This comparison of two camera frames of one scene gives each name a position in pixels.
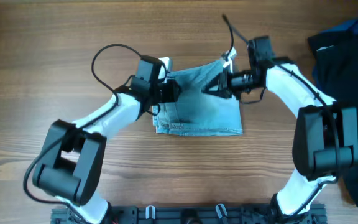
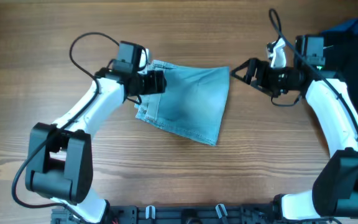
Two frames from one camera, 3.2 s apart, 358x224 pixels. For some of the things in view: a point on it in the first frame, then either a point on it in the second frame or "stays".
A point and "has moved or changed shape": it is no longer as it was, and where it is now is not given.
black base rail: x=197 y=214 stays
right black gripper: x=225 y=89 → x=261 y=81
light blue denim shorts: x=197 y=112 has moved or changed shape
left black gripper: x=171 y=94 → x=156 y=82
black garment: x=345 y=66 stays
